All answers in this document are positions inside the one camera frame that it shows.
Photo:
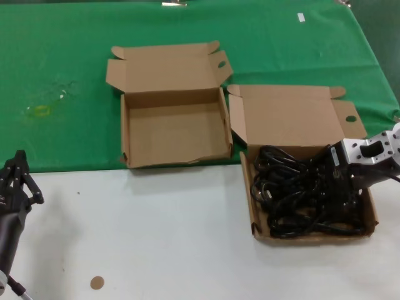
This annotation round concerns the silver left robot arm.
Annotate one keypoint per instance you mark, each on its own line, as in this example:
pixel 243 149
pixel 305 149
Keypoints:
pixel 2 279

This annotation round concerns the metal cloth clip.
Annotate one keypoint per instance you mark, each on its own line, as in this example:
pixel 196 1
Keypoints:
pixel 173 4
pixel 343 2

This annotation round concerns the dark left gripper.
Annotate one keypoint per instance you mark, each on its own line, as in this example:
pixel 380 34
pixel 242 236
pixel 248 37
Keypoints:
pixel 9 215

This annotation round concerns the round brown sticker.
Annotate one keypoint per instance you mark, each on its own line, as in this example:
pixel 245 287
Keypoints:
pixel 97 282

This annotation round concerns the open brown cardboard box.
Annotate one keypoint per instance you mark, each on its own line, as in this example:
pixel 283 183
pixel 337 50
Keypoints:
pixel 287 115
pixel 175 137

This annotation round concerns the green table cloth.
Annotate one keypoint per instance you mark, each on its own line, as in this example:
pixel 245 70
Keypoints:
pixel 62 47

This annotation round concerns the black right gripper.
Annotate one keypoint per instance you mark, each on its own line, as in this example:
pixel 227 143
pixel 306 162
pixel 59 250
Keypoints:
pixel 353 176

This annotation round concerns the small white label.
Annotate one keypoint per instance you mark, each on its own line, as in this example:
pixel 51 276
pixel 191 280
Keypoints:
pixel 301 17

